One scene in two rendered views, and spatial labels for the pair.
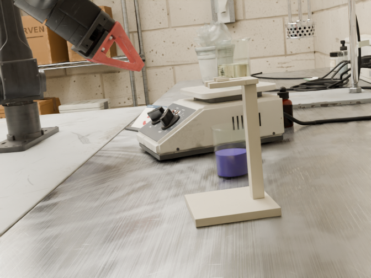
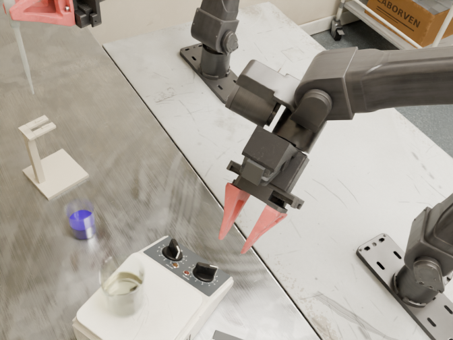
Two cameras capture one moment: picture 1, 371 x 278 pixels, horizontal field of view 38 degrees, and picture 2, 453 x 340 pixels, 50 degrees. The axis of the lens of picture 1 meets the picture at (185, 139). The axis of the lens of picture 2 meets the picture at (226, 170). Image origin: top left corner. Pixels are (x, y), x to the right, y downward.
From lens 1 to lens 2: 1.19 m
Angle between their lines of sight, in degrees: 107
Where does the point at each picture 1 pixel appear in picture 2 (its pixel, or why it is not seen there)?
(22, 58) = (426, 227)
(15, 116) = not seen: hidden behind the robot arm
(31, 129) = (398, 278)
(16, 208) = (189, 147)
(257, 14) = not seen: outside the picture
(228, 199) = (56, 173)
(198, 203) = (71, 164)
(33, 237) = (139, 125)
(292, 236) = (11, 154)
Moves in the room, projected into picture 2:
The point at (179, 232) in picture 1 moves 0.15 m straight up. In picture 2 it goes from (68, 145) to (55, 81)
